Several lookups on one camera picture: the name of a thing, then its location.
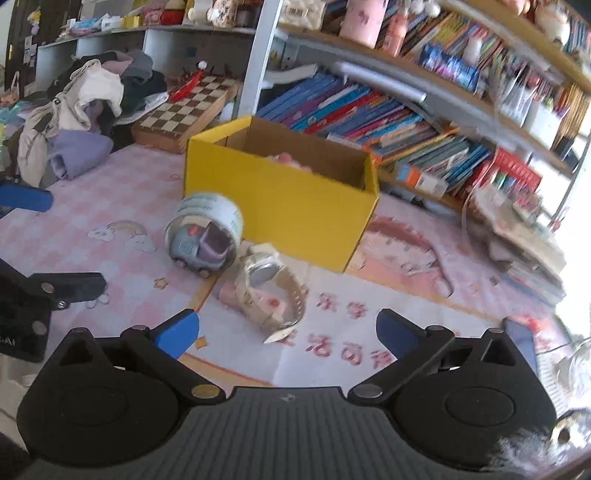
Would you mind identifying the row of colourful books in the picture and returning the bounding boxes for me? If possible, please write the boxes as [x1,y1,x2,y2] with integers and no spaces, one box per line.
[256,71,495,197]

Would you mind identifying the stack of papers and books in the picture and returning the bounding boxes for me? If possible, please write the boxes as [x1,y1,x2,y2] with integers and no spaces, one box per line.
[470,185,570,303]

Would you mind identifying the red books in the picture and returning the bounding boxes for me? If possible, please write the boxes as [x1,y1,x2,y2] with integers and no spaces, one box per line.
[464,147,544,209]

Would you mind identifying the blue glitter packet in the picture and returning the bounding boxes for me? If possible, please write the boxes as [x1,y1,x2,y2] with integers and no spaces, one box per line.
[417,44,482,92]

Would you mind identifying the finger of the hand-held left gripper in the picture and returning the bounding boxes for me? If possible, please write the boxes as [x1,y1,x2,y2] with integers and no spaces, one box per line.
[25,271,108,311]
[0,179,54,214]

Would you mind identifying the pink item in box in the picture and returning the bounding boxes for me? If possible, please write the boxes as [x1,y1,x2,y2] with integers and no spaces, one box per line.
[270,151,315,172]

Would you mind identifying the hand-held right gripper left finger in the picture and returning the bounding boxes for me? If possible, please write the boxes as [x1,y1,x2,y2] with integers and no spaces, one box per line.
[55,308,228,403]

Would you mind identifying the white quilted bag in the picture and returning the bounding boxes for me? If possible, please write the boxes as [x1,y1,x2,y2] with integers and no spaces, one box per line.
[281,0,327,31]

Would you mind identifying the small pink block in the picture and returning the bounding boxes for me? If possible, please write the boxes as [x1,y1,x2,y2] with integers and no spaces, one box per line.
[216,281,245,306]

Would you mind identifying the wooden chessboard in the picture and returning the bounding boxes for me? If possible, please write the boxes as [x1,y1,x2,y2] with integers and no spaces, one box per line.
[131,75,241,154]

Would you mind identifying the clear tape roll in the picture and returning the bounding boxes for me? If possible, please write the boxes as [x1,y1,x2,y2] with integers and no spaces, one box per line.
[165,191,244,274]

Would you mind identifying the pink printed mat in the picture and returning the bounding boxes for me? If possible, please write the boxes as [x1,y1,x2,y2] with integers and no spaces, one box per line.
[0,138,570,416]

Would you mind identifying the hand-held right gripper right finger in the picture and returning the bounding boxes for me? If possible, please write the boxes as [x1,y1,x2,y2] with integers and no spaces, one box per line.
[347,308,528,403]

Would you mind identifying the red toy with pompom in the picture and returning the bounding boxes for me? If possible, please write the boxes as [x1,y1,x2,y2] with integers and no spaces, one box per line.
[167,61,209,103]

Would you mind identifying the yellow cardboard box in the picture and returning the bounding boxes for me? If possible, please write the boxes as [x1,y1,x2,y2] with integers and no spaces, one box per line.
[183,116,380,273]

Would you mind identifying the gold wristwatch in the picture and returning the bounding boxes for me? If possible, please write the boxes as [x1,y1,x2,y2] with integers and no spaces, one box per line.
[233,243,308,334]

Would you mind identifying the grey metal shelf post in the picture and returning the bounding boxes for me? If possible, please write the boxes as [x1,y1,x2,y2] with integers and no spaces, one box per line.
[237,0,283,121]

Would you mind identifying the blue phone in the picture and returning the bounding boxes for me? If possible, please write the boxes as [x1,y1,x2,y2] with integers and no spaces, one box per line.
[502,318,540,376]

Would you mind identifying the pile of clothes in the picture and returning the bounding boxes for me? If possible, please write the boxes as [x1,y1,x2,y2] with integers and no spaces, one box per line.
[17,50,170,186]

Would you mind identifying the white plush toy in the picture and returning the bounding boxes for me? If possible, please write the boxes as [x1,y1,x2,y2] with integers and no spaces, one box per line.
[534,0,573,45]

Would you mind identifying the orange pink bottle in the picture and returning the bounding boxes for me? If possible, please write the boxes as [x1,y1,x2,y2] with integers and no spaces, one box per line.
[381,7,410,57]

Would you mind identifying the white pen holder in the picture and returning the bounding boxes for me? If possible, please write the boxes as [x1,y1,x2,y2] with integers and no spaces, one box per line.
[523,98,563,149]

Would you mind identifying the row of thin picture books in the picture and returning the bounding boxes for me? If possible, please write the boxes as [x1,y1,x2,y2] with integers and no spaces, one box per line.
[376,8,509,93]

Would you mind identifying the grey furry item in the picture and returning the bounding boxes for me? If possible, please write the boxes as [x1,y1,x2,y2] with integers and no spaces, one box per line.
[487,405,591,472]

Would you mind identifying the purple grey toy car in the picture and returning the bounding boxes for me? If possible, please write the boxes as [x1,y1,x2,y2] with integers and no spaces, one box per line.
[168,224,232,278]

